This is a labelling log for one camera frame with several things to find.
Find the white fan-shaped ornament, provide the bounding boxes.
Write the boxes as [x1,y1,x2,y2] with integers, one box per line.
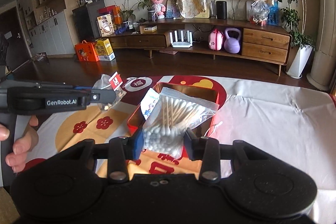
[227,0,256,20]

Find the yellow carton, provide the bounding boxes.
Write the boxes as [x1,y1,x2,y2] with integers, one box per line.
[94,38,116,61]

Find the purple kettlebell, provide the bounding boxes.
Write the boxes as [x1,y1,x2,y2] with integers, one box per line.
[224,28,242,53]

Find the wooden television cabinet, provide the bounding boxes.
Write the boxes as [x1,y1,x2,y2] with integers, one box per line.
[106,18,292,76]

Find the cream snack box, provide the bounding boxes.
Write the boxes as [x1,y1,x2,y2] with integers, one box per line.
[97,15,114,37]

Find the printed picture card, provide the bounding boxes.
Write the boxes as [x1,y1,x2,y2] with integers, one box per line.
[166,0,179,18]

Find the small cartoon printed packet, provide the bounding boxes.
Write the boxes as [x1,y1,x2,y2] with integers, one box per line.
[140,88,161,121]

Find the white router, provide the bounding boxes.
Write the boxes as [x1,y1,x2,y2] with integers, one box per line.
[169,30,193,48]

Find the clear plastic bag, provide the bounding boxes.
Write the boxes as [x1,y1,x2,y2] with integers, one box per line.
[251,0,270,25]

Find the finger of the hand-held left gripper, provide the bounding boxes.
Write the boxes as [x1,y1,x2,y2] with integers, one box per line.
[85,89,118,109]
[34,81,93,91]

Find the blue plastic bag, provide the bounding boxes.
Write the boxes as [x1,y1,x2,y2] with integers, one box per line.
[268,1,279,26]

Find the white planter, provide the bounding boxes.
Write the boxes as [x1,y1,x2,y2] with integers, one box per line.
[286,44,314,79]

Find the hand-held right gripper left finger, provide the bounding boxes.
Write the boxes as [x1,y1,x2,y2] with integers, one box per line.
[56,129,145,184]

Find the white cupboards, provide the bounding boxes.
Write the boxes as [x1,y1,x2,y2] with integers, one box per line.
[17,10,75,56]

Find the small clear bag red label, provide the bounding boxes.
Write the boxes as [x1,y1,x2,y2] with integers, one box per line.
[92,72,126,111]

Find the red tin box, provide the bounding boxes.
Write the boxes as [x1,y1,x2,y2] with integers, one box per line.
[126,82,220,159]

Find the white and red printed tablecloth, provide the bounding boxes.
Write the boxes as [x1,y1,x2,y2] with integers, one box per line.
[13,74,336,189]

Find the clear bag of cotton swabs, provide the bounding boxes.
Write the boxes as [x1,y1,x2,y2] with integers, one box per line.
[142,87,219,159]

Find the small potted plant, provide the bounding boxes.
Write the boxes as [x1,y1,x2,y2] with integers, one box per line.
[118,0,137,29]

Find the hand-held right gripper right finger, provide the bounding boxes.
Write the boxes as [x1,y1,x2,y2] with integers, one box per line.
[184,127,273,184]

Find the potted orchid plant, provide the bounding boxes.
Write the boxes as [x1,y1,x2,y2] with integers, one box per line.
[135,0,158,22]

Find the pink doll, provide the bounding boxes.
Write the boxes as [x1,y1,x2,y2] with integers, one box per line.
[148,0,168,20]

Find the beige standing air conditioner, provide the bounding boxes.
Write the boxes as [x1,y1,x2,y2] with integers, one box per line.
[307,0,336,90]

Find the red gift box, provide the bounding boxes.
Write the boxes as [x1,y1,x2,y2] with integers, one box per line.
[98,5,122,25]

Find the black cylinder speaker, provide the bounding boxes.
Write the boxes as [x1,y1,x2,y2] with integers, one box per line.
[216,0,228,20]

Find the dark wooden door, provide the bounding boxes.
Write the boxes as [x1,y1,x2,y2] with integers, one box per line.
[0,7,30,67]

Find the orange gift box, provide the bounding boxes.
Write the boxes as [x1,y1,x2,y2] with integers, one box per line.
[75,41,100,62]

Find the small pink suitcase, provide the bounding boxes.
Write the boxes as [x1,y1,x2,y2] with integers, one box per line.
[209,28,226,51]

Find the person's left hand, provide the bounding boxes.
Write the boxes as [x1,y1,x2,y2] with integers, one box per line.
[0,115,40,174]

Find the black cabinet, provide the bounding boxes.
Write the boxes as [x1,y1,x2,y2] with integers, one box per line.
[72,2,105,42]

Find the small beige box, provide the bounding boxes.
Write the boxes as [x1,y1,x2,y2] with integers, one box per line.
[139,25,157,34]

